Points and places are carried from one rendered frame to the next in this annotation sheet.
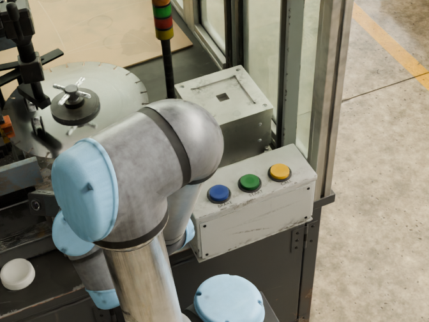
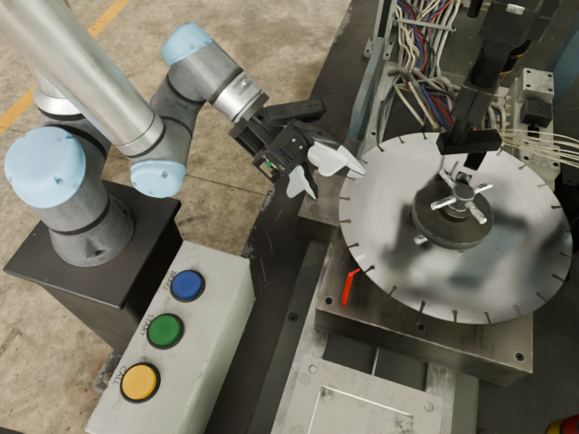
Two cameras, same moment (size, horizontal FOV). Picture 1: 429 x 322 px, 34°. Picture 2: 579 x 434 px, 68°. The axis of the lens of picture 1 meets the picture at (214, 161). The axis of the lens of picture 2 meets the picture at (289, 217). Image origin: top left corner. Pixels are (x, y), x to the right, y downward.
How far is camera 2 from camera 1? 133 cm
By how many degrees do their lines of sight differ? 70
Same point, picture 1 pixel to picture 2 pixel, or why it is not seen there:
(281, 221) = not seen: hidden behind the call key
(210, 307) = (46, 134)
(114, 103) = (424, 257)
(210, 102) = (358, 420)
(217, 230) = not seen: hidden behind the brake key
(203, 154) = not seen: outside the picture
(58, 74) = (546, 234)
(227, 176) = (202, 318)
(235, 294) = (35, 161)
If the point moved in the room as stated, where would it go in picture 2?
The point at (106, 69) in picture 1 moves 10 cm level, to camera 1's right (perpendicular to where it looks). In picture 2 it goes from (519, 295) to (486, 356)
